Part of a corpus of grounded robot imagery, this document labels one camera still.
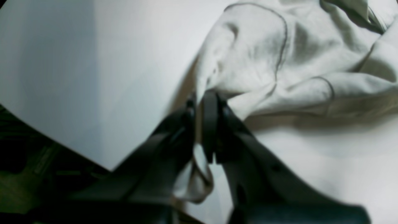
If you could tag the beige t-shirt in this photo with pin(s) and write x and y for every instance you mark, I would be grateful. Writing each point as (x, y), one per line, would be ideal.
(326, 58)

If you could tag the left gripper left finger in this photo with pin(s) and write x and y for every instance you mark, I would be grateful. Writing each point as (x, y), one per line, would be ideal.
(149, 173)

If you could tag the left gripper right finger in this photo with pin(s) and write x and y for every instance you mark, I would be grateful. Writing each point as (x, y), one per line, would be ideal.
(263, 189)

